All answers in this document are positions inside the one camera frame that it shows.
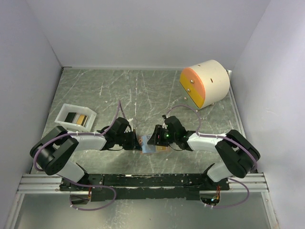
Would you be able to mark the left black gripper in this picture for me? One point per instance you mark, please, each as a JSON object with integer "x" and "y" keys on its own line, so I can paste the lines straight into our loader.
{"x": 134, "y": 144}

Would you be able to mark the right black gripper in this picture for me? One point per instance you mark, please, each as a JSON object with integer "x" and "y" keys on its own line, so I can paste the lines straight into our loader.
{"x": 156, "y": 138}

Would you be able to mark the white patterned credit card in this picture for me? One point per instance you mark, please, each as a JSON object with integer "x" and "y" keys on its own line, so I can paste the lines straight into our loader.
{"x": 147, "y": 149}

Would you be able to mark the brown leather card holder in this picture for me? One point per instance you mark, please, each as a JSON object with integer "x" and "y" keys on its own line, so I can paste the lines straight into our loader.
{"x": 152, "y": 145}

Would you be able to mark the gold credit card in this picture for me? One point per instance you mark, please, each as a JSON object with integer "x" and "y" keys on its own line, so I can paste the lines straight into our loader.
{"x": 161, "y": 148}

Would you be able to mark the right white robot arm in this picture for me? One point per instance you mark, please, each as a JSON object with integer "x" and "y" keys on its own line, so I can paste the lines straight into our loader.
{"x": 238, "y": 155}

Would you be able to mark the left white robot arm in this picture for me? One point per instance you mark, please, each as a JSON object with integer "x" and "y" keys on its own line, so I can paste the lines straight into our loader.
{"x": 53, "y": 152}

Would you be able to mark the white card tray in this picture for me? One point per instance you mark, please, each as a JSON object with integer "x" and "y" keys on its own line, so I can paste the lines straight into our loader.
{"x": 66, "y": 108}

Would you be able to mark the cards stack in tray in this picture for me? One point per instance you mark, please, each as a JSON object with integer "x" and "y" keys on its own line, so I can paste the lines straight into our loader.
{"x": 76, "y": 118}

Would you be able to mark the cream round drawer cabinet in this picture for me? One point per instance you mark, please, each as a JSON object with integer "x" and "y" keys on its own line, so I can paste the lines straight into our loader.
{"x": 204, "y": 84}

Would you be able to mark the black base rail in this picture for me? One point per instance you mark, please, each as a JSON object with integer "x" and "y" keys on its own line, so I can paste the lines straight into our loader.
{"x": 145, "y": 186}

